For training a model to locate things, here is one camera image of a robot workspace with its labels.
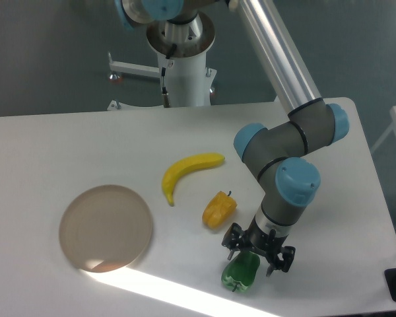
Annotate yellow toy bell pepper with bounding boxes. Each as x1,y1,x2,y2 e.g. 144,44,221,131
202,192,237,229

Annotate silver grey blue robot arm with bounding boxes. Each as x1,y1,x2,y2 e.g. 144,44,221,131
115,1,349,272

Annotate round beige plate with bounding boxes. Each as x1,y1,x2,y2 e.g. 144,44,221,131
59,185,153,273

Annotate yellow toy banana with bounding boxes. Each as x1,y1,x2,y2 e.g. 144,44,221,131
161,153,225,207

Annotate black cable on pedestal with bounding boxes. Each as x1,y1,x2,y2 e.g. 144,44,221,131
160,42,178,108

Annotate green toy bell pepper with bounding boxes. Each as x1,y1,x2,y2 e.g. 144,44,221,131
221,251,260,293

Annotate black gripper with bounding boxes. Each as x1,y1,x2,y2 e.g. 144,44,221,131
222,223,296,276

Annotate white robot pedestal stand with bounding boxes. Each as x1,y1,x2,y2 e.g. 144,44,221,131
108,10,217,108

